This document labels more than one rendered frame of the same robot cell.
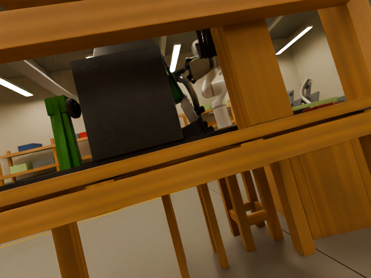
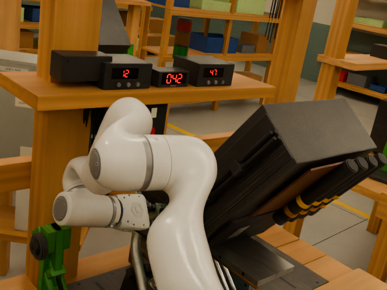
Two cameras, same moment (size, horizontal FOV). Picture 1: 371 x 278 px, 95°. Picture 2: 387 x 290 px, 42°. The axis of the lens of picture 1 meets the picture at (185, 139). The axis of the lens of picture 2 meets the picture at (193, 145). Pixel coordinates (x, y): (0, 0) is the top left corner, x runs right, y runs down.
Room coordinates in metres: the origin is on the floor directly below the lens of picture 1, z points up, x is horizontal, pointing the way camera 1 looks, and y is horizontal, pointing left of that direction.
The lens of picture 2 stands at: (1.91, -0.78, 1.88)
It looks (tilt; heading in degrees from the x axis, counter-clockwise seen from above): 19 degrees down; 144
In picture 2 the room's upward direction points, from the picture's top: 9 degrees clockwise
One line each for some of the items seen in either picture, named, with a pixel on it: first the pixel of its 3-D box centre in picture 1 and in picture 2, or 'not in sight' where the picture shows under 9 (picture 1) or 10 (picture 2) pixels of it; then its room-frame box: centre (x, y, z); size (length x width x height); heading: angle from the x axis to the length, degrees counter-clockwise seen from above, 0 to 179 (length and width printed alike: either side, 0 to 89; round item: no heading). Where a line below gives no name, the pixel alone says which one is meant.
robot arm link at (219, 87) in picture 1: (219, 94); not in sight; (1.49, -0.39, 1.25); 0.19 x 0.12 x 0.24; 84
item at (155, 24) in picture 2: not in sight; (148, 36); (-8.18, 4.89, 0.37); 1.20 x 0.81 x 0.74; 104
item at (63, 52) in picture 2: not in sight; (81, 65); (0.62, -0.24, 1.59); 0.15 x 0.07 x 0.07; 98
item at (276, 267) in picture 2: not in sight; (227, 244); (0.88, 0.17, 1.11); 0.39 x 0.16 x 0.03; 8
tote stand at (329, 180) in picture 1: (303, 170); not in sight; (1.59, -0.97, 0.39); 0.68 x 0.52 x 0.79; 178
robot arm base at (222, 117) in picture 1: (222, 118); not in sight; (1.49, -0.36, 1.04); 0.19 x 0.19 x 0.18
